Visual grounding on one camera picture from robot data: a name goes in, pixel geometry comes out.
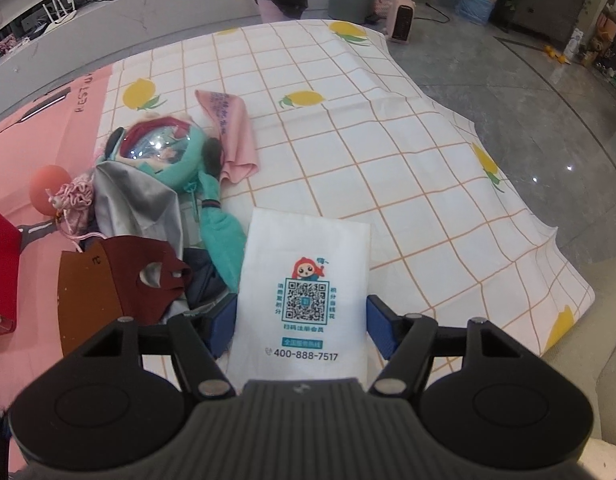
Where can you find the white wifi router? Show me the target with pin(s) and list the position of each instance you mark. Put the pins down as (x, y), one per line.
(59, 12)

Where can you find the checked lemon tablecloth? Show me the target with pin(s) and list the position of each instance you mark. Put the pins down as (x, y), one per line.
(343, 133)

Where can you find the pink cloth with print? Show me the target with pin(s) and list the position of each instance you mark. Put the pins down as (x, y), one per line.
(232, 127)

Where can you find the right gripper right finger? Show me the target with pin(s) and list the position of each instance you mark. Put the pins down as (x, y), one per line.
(405, 343)

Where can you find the marble TV console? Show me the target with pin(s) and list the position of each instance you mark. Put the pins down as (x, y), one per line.
(103, 32)

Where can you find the pink printed mat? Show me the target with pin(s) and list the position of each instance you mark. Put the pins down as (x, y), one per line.
(64, 135)

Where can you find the pink foam ball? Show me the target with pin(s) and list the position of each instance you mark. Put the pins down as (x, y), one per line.
(44, 185)

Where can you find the red lidded clear box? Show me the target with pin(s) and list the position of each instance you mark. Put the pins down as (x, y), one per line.
(10, 242)

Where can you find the pink drawstring pouch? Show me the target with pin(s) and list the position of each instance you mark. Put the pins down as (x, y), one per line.
(73, 203)

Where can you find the white QR code bag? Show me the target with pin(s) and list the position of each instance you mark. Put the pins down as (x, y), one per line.
(301, 310)

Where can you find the brown leather pouch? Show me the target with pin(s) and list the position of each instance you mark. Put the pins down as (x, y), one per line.
(125, 275)

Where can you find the grey drawer cabinet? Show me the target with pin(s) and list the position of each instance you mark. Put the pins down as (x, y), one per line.
(548, 0)

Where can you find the silver grey cloth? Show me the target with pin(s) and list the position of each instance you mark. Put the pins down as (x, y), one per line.
(129, 202)

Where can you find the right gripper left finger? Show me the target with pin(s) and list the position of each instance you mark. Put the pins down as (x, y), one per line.
(198, 339)

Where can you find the pink space heater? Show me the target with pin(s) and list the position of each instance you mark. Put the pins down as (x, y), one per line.
(398, 16)

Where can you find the teal plush mirror bag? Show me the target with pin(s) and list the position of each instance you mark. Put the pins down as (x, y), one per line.
(177, 152)

